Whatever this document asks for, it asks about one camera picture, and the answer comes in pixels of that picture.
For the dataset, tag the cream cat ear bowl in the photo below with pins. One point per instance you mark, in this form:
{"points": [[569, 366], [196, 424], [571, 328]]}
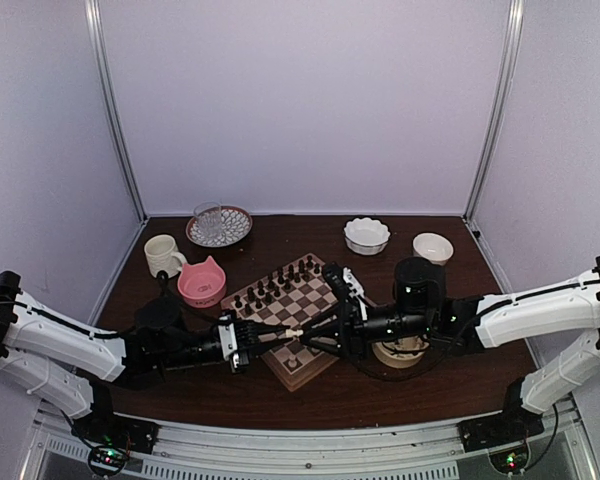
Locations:
{"points": [[400, 354]]}

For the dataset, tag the clear drinking glass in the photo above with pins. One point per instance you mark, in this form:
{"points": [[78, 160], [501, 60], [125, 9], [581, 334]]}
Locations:
{"points": [[208, 225]]}

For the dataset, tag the patterned ceramic plate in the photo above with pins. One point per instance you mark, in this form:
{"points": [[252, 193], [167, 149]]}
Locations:
{"points": [[237, 224]]}

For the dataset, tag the wooden chess board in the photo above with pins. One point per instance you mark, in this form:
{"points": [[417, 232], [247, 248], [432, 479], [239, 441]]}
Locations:
{"points": [[291, 295]]}

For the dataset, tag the aluminium frame post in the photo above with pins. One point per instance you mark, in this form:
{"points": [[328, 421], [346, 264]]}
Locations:
{"points": [[96, 33], [508, 63]]}

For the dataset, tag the pink cat ear bowl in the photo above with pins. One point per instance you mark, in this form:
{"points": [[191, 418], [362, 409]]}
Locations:
{"points": [[202, 285]]}

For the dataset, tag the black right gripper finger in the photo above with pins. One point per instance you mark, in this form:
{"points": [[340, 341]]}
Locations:
{"points": [[325, 325], [328, 346]]}

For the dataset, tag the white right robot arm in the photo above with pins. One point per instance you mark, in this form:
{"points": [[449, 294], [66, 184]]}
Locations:
{"points": [[472, 325]]}

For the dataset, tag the white ribbed mug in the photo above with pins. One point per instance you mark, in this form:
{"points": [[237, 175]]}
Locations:
{"points": [[162, 254]]}

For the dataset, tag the plain white round bowl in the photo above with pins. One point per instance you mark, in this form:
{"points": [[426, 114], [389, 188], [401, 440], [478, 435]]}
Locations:
{"points": [[433, 247]]}

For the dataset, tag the aluminium frame post left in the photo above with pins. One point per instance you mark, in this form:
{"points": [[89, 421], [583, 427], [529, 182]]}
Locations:
{"points": [[96, 33]]}

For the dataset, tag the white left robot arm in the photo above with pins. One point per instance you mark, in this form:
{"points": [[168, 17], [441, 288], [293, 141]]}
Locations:
{"points": [[70, 364]]}

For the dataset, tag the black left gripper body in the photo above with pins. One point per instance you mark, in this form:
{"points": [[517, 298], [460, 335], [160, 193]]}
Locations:
{"points": [[175, 360]]}

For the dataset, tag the aluminium front rail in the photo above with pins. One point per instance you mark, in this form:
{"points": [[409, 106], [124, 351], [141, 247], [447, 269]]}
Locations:
{"points": [[430, 450]]}

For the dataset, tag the aluminium frame post right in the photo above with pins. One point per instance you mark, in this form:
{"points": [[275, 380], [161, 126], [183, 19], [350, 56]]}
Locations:
{"points": [[508, 63]]}

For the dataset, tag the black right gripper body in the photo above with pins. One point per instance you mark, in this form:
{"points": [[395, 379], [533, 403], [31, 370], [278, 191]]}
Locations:
{"points": [[413, 324]]}

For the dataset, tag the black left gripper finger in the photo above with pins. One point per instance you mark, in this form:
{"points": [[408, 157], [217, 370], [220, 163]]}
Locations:
{"points": [[252, 331], [256, 348]]}

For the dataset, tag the white pawn chess piece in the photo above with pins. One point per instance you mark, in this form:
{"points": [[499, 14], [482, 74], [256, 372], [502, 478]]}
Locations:
{"points": [[293, 333]]}

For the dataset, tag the white scalloped bowl black rim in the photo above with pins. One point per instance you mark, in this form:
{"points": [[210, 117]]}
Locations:
{"points": [[366, 236]]}

